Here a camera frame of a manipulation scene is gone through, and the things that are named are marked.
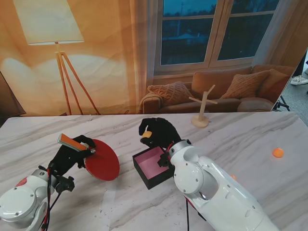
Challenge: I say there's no red black right arm cable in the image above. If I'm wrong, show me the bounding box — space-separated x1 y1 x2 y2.
184 194 207 231

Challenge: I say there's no person with white sneakers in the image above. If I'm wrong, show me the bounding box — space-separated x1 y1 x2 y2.
290 54 308 85

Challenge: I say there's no black tripod stand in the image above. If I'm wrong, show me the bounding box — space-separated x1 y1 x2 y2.
271 95 291 113

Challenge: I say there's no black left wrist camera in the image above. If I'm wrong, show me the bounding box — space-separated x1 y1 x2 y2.
54 175 75 193

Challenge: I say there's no red black arm cable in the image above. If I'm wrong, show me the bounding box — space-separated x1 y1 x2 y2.
184 194 207 231
40 166 62 231

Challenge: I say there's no wooden mug tree stand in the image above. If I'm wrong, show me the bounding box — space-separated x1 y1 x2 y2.
188 84 218 128

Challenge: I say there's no black box with pink lining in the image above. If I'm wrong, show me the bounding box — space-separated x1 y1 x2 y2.
132 146 178 190

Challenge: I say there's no red ping pong bat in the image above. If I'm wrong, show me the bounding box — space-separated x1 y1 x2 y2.
57 133 120 181

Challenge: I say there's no red black left arm cable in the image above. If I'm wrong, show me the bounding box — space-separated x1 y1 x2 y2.
40 166 62 231

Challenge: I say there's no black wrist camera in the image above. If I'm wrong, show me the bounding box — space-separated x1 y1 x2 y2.
157 154 171 168
54 175 75 193

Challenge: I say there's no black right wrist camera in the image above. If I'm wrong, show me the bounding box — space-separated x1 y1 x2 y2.
157 154 171 168

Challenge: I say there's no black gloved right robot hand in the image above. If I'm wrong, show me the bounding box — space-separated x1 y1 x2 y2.
138 117 182 151

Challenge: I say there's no printed living room backdrop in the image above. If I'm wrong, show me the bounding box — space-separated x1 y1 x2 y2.
0 0 308 115

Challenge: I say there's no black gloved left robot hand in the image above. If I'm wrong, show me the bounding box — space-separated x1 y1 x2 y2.
47 135 97 178

